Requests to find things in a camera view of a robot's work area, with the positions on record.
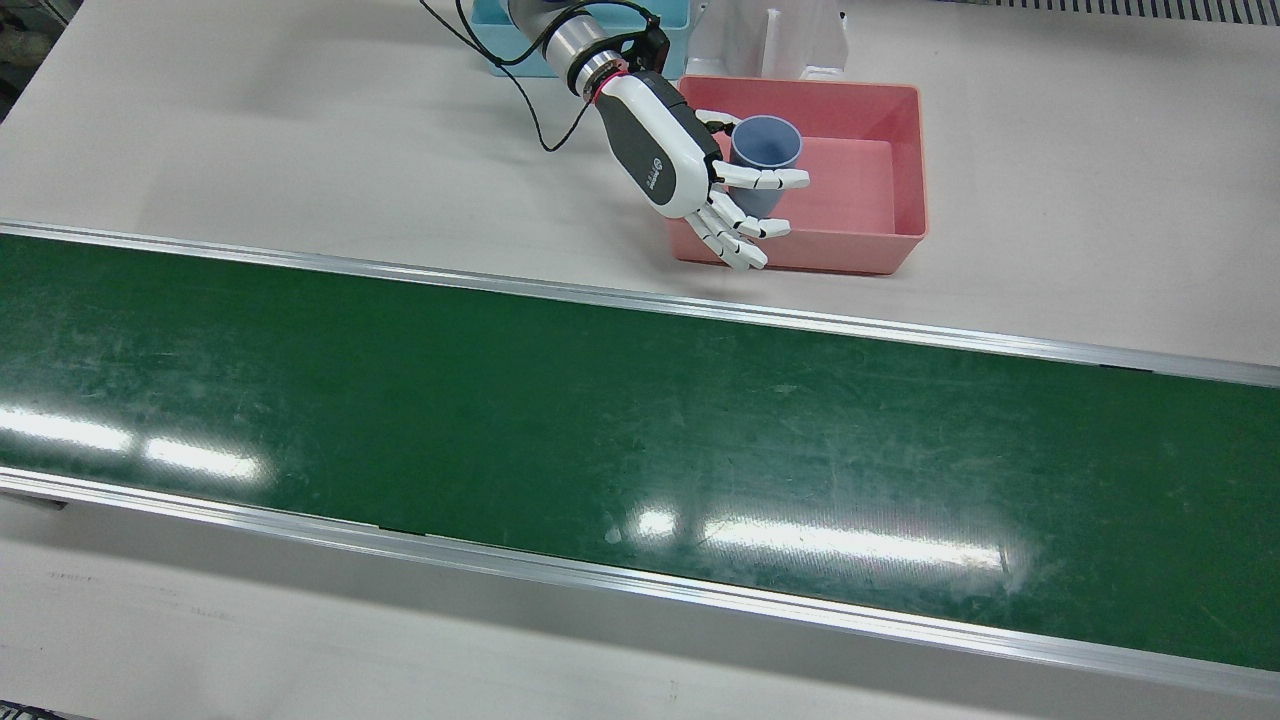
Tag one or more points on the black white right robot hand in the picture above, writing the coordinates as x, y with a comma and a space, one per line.
660, 150

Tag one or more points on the blue plastic cup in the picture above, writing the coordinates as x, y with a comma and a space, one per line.
765, 140

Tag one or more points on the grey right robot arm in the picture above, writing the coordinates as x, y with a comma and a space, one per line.
570, 40

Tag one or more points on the blue plastic box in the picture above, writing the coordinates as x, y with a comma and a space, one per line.
682, 45

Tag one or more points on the pink plastic box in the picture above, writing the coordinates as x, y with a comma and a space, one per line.
850, 190

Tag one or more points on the clear plastic container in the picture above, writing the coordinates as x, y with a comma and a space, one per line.
740, 40

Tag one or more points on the green conveyor belt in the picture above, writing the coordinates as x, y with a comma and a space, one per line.
640, 430
700, 595

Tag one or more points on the ribbed metal grating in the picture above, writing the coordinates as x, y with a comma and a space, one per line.
1150, 8

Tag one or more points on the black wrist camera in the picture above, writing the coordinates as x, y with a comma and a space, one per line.
650, 48

